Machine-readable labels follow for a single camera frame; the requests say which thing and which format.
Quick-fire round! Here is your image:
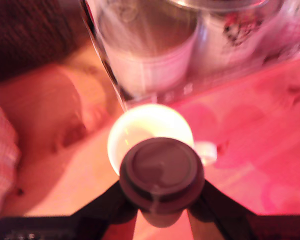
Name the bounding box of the dark coffee capsule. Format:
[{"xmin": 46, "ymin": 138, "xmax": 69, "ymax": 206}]
[{"xmin": 119, "ymin": 136, "xmax": 206, "ymax": 229}]

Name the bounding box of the cartoon print mug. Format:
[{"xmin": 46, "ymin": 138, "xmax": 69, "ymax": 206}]
[{"xmin": 106, "ymin": 103, "xmax": 219, "ymax": 177}]

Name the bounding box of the wicker basket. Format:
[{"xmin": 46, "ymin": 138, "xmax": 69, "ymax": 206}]
[{"xmin": 0, "ymin": 97, "xmax": 22, "ymax": 221}]

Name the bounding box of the black and white cardboard tray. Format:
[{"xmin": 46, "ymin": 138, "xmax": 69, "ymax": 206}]
[{"xmin": 124, "ymin": 47, "xmax": 300, "ymax": 108}]

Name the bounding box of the tin can small text label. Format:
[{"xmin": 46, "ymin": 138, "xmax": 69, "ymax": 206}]
[{"xmin": 97, "ymin": 0, "xmax": 200, "ymax": 97}]

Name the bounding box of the clear lidded storage container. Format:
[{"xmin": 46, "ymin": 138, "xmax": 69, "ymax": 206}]
[{"xmin": 79, "ymin": 0, "xmax": 131, "ymax": 112}]

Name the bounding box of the tin can black logo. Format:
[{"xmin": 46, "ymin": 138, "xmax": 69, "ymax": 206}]
[{"xmin": 193, "ymin": 7, "xmax": 268, "ymax": 78}]

